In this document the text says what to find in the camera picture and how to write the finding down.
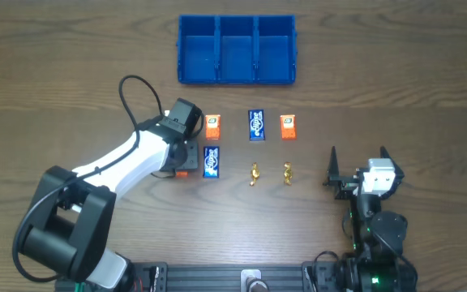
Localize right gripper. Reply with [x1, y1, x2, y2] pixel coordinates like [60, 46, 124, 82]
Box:
[323, 145, 405, 200]

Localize gold wrapped candy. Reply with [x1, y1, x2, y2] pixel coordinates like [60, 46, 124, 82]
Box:
[282, 161, 294, 187]
[249, 162, 261, 187]

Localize blue candy pack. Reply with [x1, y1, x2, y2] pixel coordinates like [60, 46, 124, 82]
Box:
[203, 146, 221, 179]
[248, 109, 266, 142]

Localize blue tray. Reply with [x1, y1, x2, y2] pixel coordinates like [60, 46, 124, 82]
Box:
[176, 15, 298, 86]

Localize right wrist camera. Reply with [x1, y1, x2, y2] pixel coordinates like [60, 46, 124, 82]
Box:
[362, 157, 397, 198]

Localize black cable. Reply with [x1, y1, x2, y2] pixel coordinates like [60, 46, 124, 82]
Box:
[312, 210, 418, 281]
[11, 75, 165, 284]

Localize mounting rail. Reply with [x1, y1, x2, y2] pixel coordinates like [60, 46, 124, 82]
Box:
[54, 261, 340, 292]

